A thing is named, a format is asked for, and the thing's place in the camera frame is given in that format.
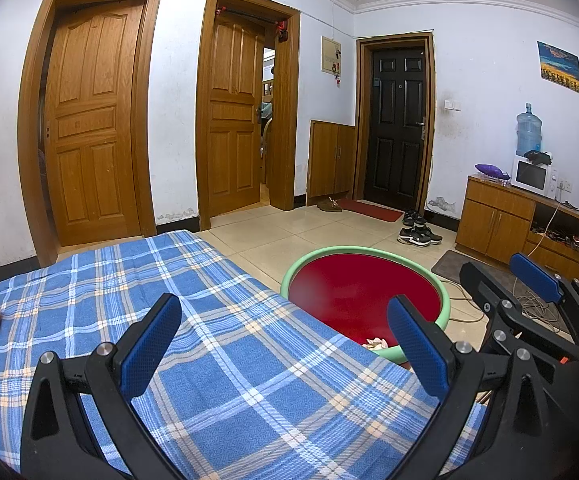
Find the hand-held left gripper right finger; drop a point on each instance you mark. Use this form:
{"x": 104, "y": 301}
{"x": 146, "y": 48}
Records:
{"x": 417, "y": 350}

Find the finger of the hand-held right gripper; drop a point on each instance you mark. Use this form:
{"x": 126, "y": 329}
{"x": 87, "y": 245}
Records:
{"x": 489, "y": 290}
{"x": 537, "y": 277}

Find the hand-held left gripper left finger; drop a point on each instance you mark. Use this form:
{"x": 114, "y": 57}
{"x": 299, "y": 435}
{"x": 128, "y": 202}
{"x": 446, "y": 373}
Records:
{"x": 152, "y": 345}

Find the white tissue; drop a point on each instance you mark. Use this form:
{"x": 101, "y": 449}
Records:
{"x": 374, "y": 343}

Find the red basin with green rim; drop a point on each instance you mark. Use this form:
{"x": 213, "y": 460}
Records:
{"x": 359, "y": 290}

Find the grey floor mat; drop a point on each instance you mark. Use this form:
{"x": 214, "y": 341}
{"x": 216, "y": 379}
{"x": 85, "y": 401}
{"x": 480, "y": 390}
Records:
{"x": 449, "y": 267}

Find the wooden sideboard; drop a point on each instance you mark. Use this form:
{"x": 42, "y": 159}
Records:
{"x": 499, "y": 220}

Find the blue plaid tablecloth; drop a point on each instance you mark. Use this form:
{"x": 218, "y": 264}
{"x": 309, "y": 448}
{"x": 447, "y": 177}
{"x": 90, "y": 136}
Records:
{"x": 219, "y": 360}

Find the black sneaker white sole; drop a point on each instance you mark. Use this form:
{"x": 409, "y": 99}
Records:
{"x": 419, "y": 236}

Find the white microwave oven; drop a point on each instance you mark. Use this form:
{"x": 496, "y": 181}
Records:
{"x": 532, "y": 176}

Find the purple bag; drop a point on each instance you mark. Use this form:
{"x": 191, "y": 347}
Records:
{"x": 489, "y": 170}

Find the black cloth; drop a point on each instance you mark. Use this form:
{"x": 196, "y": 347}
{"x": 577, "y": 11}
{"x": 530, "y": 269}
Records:
{"x": 538, "y": 157}

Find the red doormat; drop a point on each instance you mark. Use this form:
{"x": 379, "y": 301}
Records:
{"x": 374, "y": 210}

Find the blue water cooler bottle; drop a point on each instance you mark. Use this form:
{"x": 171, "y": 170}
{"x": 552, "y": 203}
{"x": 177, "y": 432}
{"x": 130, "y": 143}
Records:
{"x": 528, "y": 132}

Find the brown shoe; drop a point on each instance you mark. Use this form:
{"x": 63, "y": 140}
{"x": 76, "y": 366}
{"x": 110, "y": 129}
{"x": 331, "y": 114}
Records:
{"x": 330, "y": 205}

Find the black entrance door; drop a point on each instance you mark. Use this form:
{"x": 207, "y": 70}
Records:
{"x": 394, "y": 130}

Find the wooden shoe cabinet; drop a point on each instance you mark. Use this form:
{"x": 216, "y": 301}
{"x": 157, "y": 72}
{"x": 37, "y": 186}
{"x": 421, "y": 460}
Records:
{"x": 332, "y": 160}

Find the wooden panel door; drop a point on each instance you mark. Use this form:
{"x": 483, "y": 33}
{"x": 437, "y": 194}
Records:
{"x": 89, "y": 135}
{"x": 229, "y": 120}

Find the red door ornament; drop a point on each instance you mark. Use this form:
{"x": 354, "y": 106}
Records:
{"x": 283, "y": 30}

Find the black doorway pull-up bar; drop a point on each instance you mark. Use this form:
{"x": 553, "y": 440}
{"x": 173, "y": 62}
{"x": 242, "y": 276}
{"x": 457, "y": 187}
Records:
{"x": 249, "y": 15}

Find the white wall socket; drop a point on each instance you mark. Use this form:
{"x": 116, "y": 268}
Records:
{"x": 565, "y": 186}

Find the white light switch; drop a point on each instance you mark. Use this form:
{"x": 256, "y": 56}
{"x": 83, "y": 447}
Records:
{"x": 453, "y": 105}

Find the blue sunset wall painting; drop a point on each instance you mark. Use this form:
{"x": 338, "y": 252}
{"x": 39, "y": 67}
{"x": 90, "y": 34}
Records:
{"x": 559, "y": 67}

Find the wooden door frame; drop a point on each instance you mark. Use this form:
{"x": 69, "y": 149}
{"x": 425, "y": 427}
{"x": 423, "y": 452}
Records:
{"x": 287, "y": 135}
{"x": 28, "y": 135}

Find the brown entrance door frame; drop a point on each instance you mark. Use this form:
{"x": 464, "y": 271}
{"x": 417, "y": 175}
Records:
{"x": 394, "y": 41}

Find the beige wall panel box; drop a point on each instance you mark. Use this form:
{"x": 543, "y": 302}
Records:
{"x": 330, "y": 55}

